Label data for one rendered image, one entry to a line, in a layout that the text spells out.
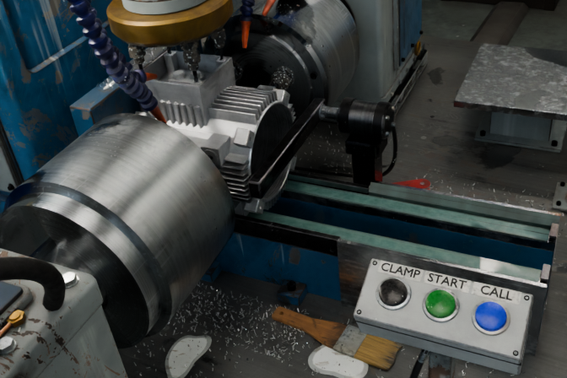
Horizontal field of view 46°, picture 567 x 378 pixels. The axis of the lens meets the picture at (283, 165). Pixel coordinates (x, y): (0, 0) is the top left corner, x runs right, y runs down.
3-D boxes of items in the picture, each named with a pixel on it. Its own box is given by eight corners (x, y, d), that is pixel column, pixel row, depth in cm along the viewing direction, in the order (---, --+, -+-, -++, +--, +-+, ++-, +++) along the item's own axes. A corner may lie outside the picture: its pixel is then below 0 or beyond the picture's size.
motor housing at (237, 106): (146, 212, 111) (119, 112, 101) (204, 150, 125) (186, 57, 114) (254, 236, 103) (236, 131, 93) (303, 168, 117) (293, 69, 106)
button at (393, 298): (376, 306, 72) (374, 299, 70) (385, 281, 73) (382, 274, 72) (404, 313, 71) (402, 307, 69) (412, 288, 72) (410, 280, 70)
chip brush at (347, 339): (266, 324, 104) (266, 321, 104) (283, 303, 108) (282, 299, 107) (389, 373, 95) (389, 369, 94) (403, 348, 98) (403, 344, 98)
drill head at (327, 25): (189, 154, 125) (162, 29, 111) (282, 59, 155) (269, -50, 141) (313, 178, 115) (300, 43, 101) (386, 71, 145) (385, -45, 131)
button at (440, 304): (423, 318, 70) (422, 311, 68) (430, 292, 71) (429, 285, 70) (452, 326, 69) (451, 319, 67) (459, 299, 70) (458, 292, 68)
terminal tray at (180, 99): (140, 119, 106) (130, 78, 102) (176, 88, 113) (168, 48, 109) (206, 130, 101) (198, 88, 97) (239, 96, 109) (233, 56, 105)
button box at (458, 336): (359, 332, 75) (350, 315, 71) (377, 275, 78) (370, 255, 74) (520, 377, 68) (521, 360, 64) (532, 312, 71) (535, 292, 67)
